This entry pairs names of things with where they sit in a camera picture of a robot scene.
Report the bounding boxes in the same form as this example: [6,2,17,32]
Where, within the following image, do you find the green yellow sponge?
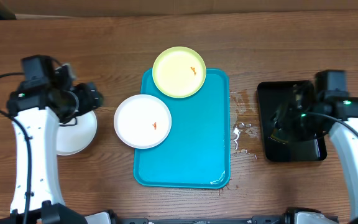
[270,128,291,144]

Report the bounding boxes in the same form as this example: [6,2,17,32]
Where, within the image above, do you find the white plate with stain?
[114,94,172,149]

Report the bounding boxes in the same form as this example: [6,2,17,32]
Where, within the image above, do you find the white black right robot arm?
[271,83,358,223]

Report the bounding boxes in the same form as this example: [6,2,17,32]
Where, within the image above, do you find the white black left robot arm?
[0,57,113,223]

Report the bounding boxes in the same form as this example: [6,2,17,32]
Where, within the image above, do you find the black rectangular water tray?
[257,80,327,162]

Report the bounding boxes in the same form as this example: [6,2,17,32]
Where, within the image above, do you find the teal plastic tray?
[133,68,231,189]

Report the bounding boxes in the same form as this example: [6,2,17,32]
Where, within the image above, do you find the light green plate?
[152,47,206,98]

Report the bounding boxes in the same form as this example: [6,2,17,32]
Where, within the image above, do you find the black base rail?
[111,215,294,224]

